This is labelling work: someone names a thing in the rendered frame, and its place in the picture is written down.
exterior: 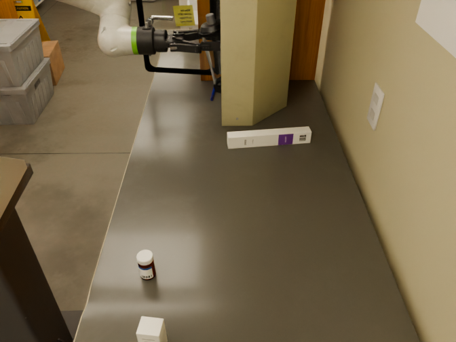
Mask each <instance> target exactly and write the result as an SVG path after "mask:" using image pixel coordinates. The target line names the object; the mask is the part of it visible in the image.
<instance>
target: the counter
mask: <svg viewBox="0 0 456 342"><path fill-rule="evenodd" d="M213 83H214V82H213V81H201V75H191V74H179V73H156V72H155V73H154V76H153V80H152V83H151V87H150V90H149V93H148V96H147V100H146V103H145V107H144V109H143V112H142V116H141V119H140V123H139V126H138V129H137V133H136V136H135V139H134V143H133V145H132V150H131V152H130V156H129V159H128V163H127V166H126V170H125V172H124V175H123V179H122V182H121V186H120V188H119V193H118V195H117V199H116V202H115V206H114V209H113V213H112V215H111V220H110V222H109V226H108V229H107V232H106V235H105V238H104V242H103V245H102V249H101V251H100V256H99V258H98V262H97V265H96V268H95V272H94V275H93V278H92V282H91V285H90V291H89V294H88V300H87V303H86V305H85V309H84V311H83V313H82V315H81V318H80V321H79V325H78V327H77V332H76V334H75V338H74V341H73V342H138V339H137V336H136V331H137V329H138V325H139V323H140V319H141V316H145V317H152V318H163V319H164V324H165V328H166V335H167V340H168V342H420V341H419V338H418V336H417V333H416V331H415V328H414V326H413V323H412V321H411V318H410V316H409V313H408V311H407V309H406V306H405V304H404V301H403V299H402V296H401V294H400V291H399V289H398V286H397V284H396V281H395V279H394V276H393V274H392V271H391V269H390V266H389V264H388V261H387V259H386V257H385V254H384V251H383V249H382V247H381V244H380V241H379V238H378V237H377V234H376V232H375V229H374V227H373V224H372V222H371V219H370V216H369V215H368V212H367V209H366V206H365V205H364V202H363V199H362V196H361V195H360V192H359V189H358V186H357V184H356V182H355V180H354V177H353V174H352V171H351V170H350V167H349V164H348V162H347V160H346V157H345V154H344V152H343V150H342V147H341V144H340V142H339V139H338V137H337V134H336V132H335V129H334V128H333V125H332V122H331V120H330V117H329V115H328V112H327V110H326V107H325V105H324V102H323V100H322V97H321V95H320V92H319V90H318V87H317V85H316V82H315V80H289V84H288V97H287V105H286V107H284V108H283V109H281V110H279V111H277V112H276V113H274V114H272V115H270V116H269V117H267V118H265V119H263V120H262V121H260V122H258V123H256V124H254V125H253V126H222V108H221V93H218V92H215V93H214V98H213V101H211V100H210V98H211V95H212V90H213V87H214V86H213ZM306 126H309V128H310V130H311V141H310V143H302V144H292V145H274V146H264V147H246V148H236V149H228V146H227V133H228V132H237V131H247V130H266V129H277V128H295V127H306ZM141 250H150V251H151V252H152V253H153V259H154V263H155V271H156V275H155V277H154V278H153V279H151V280H143V279H142V278H141V276H140V272H139V268H138V262H137V258H136V256H137V254H138V253H139V252H140V251H141Z"/></svg>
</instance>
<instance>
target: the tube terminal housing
mask: <svg viewBox="0 0 456 342"><path fill-rule="evenodd" d="M296 6H297V0H220V7H221V108H222V126H253V125H254V124H257V123H258V122H260V121H262V120H263V119H265V118H267V117H269V116H270V115H272V114H274V113H276V112H277V111H279V110H281V109H283V108H284V107H286V105H287V97H288V84H289V77H290V63H291V56H292V42H293V35H294V27H295V14H296Z"/></svg>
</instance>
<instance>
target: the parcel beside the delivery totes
mask: <svg viewBox="0 0 456 342"><path fill-rule="evenodd" d="M42 48H43V57H44V58H50V62H51V63H50V70H51V75H52V84H53V86H57V84H58V81H59V79H60V77H61V75H62V72H63V70H64V68H65V67H64V62H63V59H62V54H61V51H60V46H59V43H58V41H42Z"/></svg>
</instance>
